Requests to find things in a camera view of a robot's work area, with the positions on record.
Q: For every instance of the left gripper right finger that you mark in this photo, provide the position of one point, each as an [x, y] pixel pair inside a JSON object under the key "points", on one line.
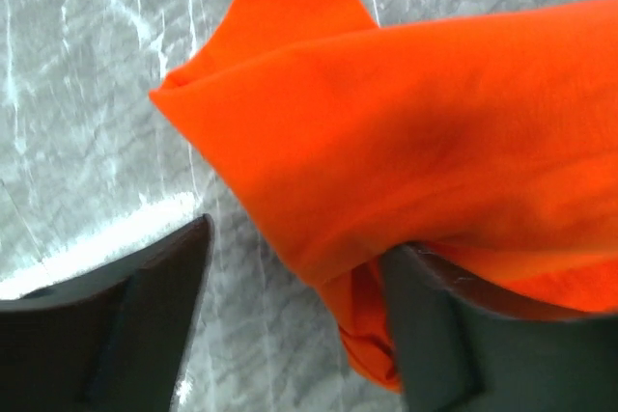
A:
{"points": [[465, 344]]}

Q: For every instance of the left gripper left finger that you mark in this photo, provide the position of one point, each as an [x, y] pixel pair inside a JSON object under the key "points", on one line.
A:
{"points": [[111, 339]]}

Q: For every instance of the orange t-shirt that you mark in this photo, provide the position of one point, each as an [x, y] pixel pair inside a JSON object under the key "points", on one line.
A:
{"points": [[491, 139]]}

